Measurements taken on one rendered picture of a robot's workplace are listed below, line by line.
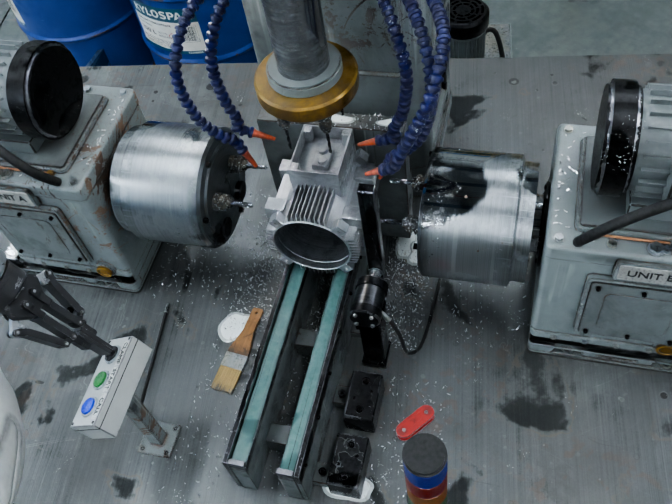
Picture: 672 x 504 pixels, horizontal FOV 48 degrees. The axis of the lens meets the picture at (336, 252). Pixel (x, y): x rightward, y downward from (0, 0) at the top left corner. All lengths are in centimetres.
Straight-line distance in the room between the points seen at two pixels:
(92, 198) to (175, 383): 42
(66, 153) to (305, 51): 57
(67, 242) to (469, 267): 84
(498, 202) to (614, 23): 231
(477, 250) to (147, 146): 67
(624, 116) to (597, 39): 229
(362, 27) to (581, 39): 209
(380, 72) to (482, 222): 40
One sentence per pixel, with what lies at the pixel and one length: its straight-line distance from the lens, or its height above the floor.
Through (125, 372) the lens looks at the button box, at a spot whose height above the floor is 107.
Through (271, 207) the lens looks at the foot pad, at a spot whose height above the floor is 108.
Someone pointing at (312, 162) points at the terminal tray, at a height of 113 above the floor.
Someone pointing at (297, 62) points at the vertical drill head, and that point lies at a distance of 124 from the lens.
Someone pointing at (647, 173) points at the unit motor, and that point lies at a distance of 122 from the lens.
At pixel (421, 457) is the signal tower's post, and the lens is 103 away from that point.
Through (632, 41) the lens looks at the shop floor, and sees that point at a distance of 349.
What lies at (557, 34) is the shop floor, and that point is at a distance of 349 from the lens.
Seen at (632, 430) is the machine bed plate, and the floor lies 80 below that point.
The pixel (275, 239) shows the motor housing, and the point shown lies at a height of 102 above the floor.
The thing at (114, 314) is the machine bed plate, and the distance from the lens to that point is 176.
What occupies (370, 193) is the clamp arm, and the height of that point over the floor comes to 125.
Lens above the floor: 219
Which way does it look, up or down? 54 degrees down
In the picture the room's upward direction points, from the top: 12 degrees counter-clockwise
